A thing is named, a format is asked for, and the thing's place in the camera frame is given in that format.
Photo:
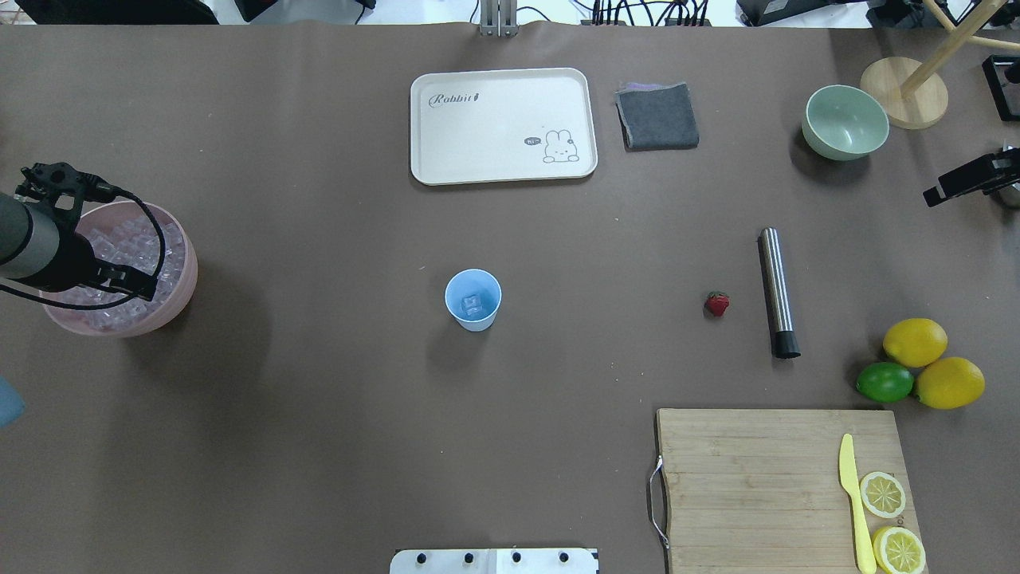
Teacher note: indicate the pink bowl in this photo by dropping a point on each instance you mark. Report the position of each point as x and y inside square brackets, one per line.
[119, 232]

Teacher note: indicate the black frame stand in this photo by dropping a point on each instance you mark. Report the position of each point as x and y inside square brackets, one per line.
[1002, 75]

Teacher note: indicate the red strawberry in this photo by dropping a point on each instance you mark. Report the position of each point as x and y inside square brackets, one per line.
[716, 303]

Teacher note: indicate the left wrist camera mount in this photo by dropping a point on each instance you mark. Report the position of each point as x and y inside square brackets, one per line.
[60, 191]

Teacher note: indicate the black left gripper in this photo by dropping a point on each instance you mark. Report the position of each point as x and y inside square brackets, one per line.
[70, 265]

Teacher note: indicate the yellow lemon upper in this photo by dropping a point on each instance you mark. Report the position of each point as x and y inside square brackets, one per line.
[915, 342]

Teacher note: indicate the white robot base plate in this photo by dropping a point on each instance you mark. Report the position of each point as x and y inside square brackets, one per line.
[496, 560]

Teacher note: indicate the lemon half upper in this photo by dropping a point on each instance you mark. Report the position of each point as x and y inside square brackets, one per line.
[883, 495]

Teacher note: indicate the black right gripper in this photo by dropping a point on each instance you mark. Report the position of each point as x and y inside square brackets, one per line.
[966, 180]

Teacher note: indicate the aluminium camera post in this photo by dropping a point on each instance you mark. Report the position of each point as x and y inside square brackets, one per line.
[498, 18]

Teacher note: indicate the lemon half lower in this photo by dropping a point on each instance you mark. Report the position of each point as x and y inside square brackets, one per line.
[899, 550]

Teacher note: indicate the mint green bowl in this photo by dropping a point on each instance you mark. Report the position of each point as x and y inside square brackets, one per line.
[844, 123]

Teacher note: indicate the steel muddler with black tip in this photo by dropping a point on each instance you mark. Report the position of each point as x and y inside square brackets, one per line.
[785, 344]

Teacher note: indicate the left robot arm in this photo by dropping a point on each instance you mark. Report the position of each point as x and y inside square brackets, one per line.
[29, 240]

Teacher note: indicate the green lime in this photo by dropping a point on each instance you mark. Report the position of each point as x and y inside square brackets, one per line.
[885, 382]

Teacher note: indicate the yellow lemon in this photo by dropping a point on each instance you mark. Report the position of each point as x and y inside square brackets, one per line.
[948, 383]
[915, 342]

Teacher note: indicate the yellow lemon lower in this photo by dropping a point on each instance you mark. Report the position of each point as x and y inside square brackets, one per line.
[948, 383]

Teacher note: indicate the yellow plastic knife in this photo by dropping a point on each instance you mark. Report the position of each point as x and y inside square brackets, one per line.
[847, 475]

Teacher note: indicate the grey folded cloth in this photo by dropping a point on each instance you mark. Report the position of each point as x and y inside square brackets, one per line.
[657, 117]

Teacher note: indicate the wooden stand with round base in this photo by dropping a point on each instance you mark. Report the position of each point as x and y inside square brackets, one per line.
[909, 91]

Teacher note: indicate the cream rabbit tray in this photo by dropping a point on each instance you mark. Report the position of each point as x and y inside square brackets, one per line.
[507, 125]

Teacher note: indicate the lemon half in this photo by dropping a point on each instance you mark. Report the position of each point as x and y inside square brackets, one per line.
[899, 550]
[883, 495]

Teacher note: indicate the light blue plastic cup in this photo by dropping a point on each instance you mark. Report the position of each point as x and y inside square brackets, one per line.
[468, 282]

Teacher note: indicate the clear ice cube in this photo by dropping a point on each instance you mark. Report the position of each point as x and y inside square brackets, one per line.
[474, 306]

